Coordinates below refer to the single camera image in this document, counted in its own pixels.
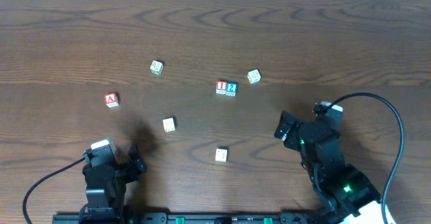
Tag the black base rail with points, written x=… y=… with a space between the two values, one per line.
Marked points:
x=163 y=218

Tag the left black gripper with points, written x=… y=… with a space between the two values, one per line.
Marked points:
x=127 y=170

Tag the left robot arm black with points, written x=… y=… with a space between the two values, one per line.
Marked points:
x=107 y=181

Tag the yellow picture wooden block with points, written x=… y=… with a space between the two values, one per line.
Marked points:
x=169 y=124

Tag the yellow edged picture block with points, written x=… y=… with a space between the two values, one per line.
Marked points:
x=254 y=76

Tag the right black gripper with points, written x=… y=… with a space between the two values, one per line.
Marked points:
x=293 y=132

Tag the red letter I block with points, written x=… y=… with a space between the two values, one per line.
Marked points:
x=221 y=87

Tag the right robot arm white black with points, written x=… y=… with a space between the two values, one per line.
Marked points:
x=347 y=195

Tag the green picture wooden block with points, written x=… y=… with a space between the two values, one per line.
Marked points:
x=156 y=67

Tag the red letter A block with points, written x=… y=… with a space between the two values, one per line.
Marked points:
x=111 y=100

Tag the plain picture wooden block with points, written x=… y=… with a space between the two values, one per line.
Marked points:
x=221 y=155

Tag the blue number 2 block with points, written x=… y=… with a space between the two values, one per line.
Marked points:
x=231 y=89

